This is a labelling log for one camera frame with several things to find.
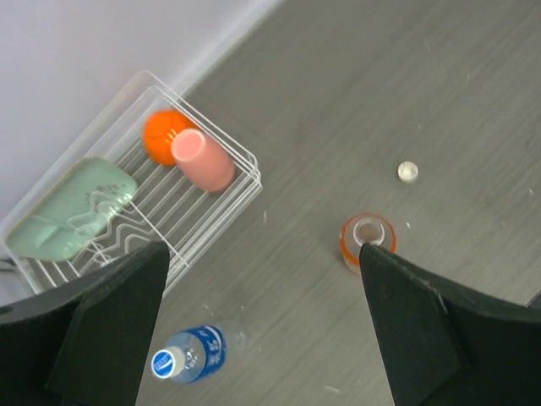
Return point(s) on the white blue bottle cap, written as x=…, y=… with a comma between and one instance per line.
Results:
x=167, y=363

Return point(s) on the blue label water bottle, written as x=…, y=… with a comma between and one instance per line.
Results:
x=207, y=349

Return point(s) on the green plastic tray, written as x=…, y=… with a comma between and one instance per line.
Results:
x=76, y=210

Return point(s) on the white wire dish rack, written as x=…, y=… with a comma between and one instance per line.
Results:
x=166, y=207

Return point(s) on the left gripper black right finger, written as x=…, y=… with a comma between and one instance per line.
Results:
x=443, y=343

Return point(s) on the orange drink bottle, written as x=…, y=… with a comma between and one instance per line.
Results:
x=361, y=229

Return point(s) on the pink cup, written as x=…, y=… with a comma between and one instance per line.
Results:
x=203, y=160

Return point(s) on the orange bowl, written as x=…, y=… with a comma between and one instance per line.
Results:
x=160, y=130

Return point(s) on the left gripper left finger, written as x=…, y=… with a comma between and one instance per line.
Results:
x=85, y=342

